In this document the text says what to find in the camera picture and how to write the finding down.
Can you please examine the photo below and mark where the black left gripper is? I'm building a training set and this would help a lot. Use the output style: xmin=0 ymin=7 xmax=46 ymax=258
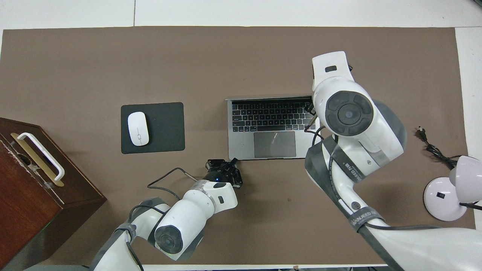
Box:
xmin=203 ymin=158 xmax=244 ymax=188

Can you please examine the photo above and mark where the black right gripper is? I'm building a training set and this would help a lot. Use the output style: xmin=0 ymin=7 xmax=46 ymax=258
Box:
xmin=305 ymin=98 xmax=317 ymax=131

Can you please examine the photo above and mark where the silver laptop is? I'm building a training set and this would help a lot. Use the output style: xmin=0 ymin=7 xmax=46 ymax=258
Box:
xmin=225 ymin=95 xmax=321 ymax=161

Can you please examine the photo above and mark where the black mouse pad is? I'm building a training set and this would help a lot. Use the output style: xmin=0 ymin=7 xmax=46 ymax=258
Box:
xmin=120 ymin=102 xmax=186 ymax=154

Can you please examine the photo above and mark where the white computer mouse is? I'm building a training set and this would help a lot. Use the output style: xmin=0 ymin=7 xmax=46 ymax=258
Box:
xmin=127 ymin=112 xmax=149 ymax=147

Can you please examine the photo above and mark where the white desk lamp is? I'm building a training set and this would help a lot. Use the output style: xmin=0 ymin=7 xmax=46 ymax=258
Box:
xmin=423 ymin=155 xmax=482 ymax=222

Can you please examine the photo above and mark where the large brown table mat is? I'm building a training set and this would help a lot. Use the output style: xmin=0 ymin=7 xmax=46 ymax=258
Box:
xmin=0 ymin=26 xmax=479 ymax=266

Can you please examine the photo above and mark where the dark wooden box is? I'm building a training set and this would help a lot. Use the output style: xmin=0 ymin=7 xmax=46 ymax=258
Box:
xmin=0 ymin=117 xmax=107 ymax=270

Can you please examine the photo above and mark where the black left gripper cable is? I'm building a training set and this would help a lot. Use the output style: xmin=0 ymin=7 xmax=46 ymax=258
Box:
xmin=147 ymin=167 xmax=197 ymax=201

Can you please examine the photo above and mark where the black lamp power cable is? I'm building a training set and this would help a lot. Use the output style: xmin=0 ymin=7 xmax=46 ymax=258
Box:
xmin=415 ymin=127 xmax=482 ymax=211

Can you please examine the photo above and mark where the white box handle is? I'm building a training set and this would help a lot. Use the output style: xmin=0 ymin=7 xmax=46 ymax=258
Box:
xmin=17 ymin=132 xmax=65 ymax=181

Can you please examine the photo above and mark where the gold handle plate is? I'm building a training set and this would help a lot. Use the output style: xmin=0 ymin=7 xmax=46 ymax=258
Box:
xmin=10 ymin=132 xmax=64 ymax=187

